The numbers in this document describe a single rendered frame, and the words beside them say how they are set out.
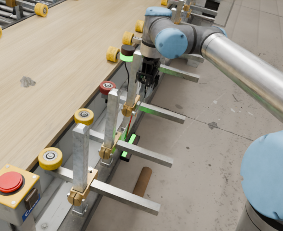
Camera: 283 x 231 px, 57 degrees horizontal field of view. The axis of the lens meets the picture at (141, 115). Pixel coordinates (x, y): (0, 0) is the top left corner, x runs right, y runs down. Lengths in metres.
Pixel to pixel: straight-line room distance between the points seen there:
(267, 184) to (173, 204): 1.61
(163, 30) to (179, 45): 0.06
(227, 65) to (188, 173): 1.55
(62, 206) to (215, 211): 1.22
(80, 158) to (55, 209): 0.43
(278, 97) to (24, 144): 0.82
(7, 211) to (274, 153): 0.43
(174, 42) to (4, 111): 0.73
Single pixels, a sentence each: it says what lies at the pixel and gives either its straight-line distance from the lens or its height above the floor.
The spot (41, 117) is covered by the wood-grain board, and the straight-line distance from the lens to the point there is 1.12.
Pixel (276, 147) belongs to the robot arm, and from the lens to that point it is 0.39.
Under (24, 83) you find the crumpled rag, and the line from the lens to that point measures 1.29.
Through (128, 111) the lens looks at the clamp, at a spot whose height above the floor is 0.86.
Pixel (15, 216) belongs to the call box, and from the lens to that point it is 0.52.
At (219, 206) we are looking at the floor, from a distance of 2.11.
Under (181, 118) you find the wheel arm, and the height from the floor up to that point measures 0.86.
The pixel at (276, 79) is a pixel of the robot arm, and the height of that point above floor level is 1.39.
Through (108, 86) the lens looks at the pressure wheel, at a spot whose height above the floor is 0.91.
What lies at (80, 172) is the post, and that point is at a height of 0.96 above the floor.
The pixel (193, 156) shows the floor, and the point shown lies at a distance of 2.32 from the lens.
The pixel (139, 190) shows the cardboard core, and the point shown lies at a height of 0.08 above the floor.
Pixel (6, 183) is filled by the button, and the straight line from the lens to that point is 0.51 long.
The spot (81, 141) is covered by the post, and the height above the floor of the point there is 1.10.
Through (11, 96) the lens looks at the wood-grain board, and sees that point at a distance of 1.24.
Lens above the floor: 1.64
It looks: 40 degrees down
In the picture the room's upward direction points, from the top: 12 degrees clockwise
